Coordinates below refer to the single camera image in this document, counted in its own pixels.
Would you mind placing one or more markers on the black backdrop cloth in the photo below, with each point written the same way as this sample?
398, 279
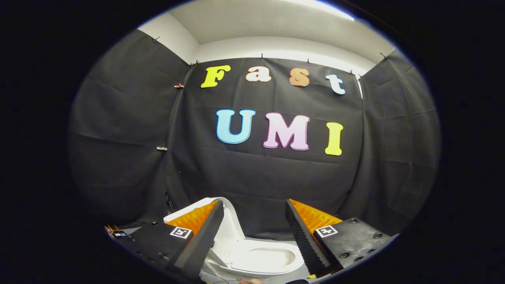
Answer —
260, 177

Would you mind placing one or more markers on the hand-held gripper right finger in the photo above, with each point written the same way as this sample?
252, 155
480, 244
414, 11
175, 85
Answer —
302, 236

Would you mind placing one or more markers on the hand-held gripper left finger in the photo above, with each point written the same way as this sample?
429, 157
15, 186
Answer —
203, 240

